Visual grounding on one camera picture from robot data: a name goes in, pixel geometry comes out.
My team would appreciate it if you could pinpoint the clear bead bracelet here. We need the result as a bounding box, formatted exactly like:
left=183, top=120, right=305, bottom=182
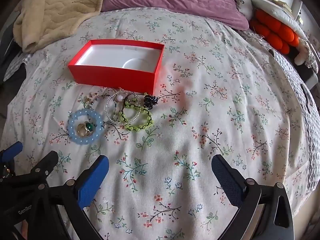
left=104, top=93, right=125, bottom=124

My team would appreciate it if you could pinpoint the beige quilted blanket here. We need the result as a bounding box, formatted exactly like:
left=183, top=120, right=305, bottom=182
left=12, top=0, right=110, bottom=53

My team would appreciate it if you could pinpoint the white quilted cushion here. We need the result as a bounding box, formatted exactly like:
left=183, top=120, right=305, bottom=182
left=250, top=0, right=309, bottom=40

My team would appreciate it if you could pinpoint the pink bead bracelet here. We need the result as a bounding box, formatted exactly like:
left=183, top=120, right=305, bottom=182
left=110, top=87, right=140, bottom=103

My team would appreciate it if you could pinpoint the black bead cluster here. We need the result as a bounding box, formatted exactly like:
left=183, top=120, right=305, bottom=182
left=144, top=94, right=159, bottom=110

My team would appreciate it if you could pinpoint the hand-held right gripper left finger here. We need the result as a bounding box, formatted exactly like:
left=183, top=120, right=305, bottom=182
left=32, top=155, right=110, bottom=240

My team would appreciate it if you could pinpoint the orange plush toy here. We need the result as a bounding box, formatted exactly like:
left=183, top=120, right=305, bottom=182
left=250, top=9, right=300, bottom=54

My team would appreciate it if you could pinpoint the red cardboard box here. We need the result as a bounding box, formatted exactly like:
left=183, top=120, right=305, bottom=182
left=67, top=39, right=165, bottom=94

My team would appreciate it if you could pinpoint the grey checked cloth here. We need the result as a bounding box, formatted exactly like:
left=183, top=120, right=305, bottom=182
left=4, top=52, right=33, bottom=83

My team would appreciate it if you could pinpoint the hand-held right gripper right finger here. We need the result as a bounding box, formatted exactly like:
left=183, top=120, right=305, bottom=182
left=211, top=154, right=295, bottom=240

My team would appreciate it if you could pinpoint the beige plush foot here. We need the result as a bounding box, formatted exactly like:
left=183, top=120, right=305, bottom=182
left=294, top=40, right=319, bottom=73

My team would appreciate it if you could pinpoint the gold ring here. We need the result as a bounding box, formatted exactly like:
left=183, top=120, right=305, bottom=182
left=76, top=123, right=88, bottom=137

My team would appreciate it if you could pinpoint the small green bead bracelet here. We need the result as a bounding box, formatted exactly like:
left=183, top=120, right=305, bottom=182
left=124, top=99, right=142, bottom=112

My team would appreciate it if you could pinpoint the floral bed sheet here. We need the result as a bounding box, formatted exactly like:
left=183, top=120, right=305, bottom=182
left=7, top=7, right=313, bottom=240

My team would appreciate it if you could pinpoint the large green bead bracelet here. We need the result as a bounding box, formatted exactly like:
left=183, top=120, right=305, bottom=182
left=119, top=106, right=153, bottom=131

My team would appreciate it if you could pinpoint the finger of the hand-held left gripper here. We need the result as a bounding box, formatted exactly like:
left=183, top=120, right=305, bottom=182
left=0, top=141, right=23, bottom=178
left=15, top=151, right=59, bottom=188

